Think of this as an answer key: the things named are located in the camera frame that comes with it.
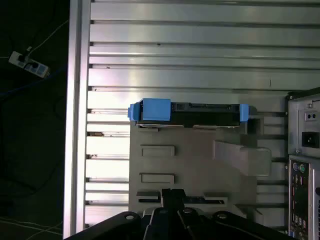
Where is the blue cable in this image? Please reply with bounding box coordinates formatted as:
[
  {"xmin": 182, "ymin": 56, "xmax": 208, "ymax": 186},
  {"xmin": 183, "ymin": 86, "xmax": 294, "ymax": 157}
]
[{"xmin": 0, "ymin": 63, "xmax": 69, "ymax": 97}]

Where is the white power strip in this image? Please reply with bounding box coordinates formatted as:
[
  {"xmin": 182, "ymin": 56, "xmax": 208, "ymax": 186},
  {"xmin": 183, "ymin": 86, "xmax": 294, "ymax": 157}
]
[{"xmin": 8, "ymin": 50, "xmax": 51, "ymax": 79}]

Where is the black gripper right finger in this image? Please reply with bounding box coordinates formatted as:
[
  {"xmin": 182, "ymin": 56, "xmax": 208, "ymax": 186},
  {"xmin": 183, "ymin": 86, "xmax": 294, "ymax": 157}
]
[{"xmin": 172, "ymin": 188, "xmax": 297, "ymax": 240}]

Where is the thin white cable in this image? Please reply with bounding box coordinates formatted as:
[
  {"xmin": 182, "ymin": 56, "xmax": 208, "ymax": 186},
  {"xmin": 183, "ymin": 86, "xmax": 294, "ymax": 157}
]
[
  {"xmin": 0, "ymin": 19, "xmax": 70, "ymax": 60},
  {"xmin": 0, "ymin": 215, "xmax": 64, "ymax": 240}
]

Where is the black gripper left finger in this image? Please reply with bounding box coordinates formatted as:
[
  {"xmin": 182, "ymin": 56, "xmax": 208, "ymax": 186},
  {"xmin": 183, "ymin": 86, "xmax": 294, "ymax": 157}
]
[{"xmin": 63, "ymin": 188, "xmax": 174, "ymax": 240}]

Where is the grey PC case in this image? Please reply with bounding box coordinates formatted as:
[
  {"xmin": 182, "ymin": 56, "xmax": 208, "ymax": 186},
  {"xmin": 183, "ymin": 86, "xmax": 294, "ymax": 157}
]
[{"xmin": 285, "ymin": 86, "xmax": 320, "ymax": 240}]

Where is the grey parts rack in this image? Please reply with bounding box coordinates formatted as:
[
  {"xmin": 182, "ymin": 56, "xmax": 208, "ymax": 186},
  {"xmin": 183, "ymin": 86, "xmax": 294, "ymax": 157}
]
[{"xmin": 128, "ymin": 105, "xmax": 273, "ymax": 219}]

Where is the hard disk in blue carrier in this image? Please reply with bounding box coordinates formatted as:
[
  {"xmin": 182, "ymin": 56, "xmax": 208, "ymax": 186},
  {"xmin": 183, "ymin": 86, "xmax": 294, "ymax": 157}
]
[{"xmin": 127, "ymin": 97, "xmax": 250, "ymax": 129}]

